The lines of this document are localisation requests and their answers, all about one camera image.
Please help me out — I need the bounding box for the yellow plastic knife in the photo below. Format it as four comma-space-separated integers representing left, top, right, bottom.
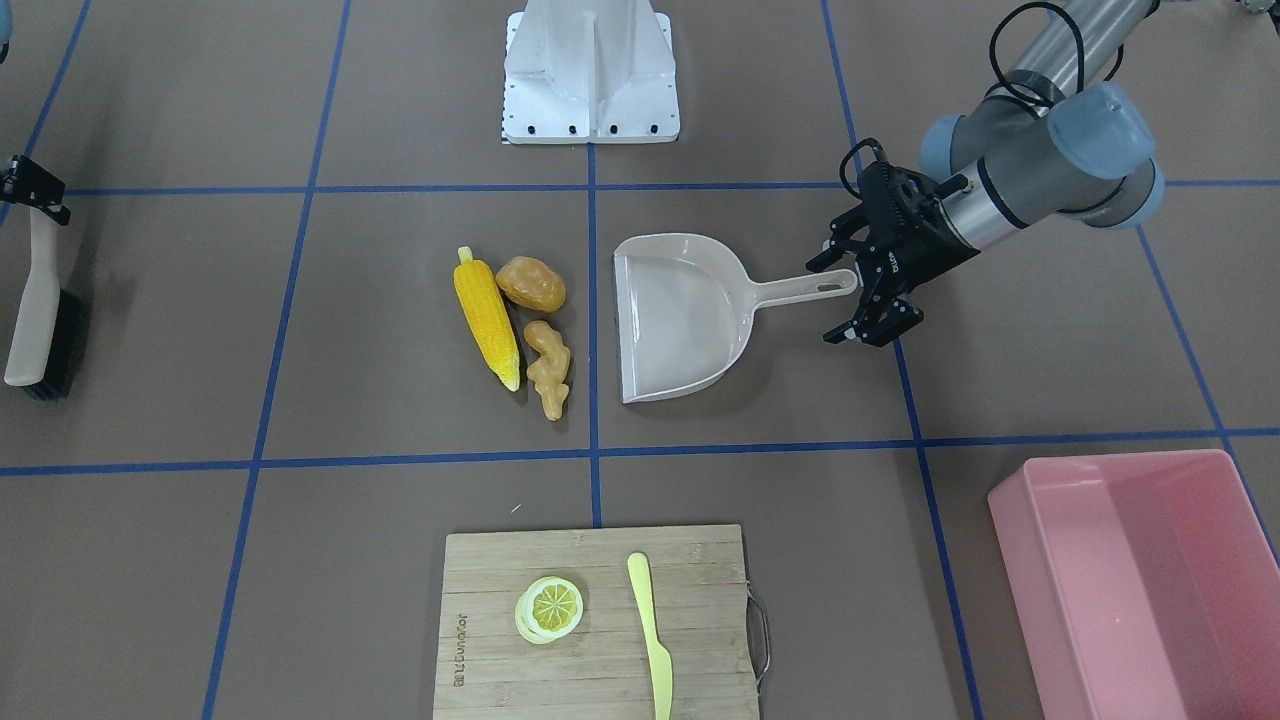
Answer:
627, 552, 675, 719

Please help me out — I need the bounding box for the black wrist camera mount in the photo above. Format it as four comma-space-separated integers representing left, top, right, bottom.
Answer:
838, 138, 938, 201

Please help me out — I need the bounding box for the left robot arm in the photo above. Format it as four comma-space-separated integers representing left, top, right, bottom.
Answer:
806, 1, 1165, 347

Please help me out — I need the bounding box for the tan toy ginger root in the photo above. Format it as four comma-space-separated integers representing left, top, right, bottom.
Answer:
524, 320, 572, 421

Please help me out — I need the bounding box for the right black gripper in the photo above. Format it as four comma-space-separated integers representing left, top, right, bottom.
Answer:
1, 155, 70, 227

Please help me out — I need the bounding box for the yellow toy corn cob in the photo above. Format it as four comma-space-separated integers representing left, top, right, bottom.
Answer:
452, 246, 521, 392

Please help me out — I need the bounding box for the beige hand brush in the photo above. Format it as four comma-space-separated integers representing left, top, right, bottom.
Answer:
4, 208, 88, 402

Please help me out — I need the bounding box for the wooden cutting board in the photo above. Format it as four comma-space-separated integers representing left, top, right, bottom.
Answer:
431, 524, 760, 719

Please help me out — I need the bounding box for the pink plastic bin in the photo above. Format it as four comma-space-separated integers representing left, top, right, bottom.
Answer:
987, 448, 1279, 719

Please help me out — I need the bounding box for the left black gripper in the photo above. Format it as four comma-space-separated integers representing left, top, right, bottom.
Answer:
806, 184, 979, 348

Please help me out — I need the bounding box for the beige plastic dustpan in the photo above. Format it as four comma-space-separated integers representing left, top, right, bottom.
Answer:
613, 233, 860, 404

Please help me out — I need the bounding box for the yellow toy lemon slice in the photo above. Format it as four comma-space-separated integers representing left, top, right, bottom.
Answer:
515, 577, 585, 644

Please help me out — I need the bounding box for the brown toy potato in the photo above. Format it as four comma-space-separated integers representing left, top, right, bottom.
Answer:
495, 256, 567, 313

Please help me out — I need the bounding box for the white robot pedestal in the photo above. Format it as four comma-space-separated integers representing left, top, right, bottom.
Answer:
500, 1, 681, 145

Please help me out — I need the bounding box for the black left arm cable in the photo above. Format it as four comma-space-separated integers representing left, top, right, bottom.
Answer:
986, 0, 1126, 111

